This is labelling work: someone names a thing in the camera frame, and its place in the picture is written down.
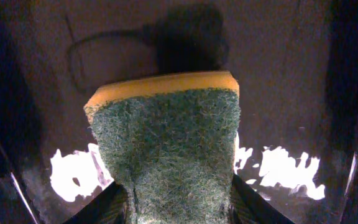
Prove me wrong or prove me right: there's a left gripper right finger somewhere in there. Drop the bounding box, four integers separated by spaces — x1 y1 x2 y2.
232 174 294 224

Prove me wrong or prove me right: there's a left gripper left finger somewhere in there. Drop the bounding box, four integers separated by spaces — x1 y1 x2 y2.
63 183 128 224

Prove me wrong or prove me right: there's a green yellow sponge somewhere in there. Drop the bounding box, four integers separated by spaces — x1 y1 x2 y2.
84 71 240 223

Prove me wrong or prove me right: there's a black plastic tray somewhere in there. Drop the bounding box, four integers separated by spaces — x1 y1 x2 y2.
0 1 358 223

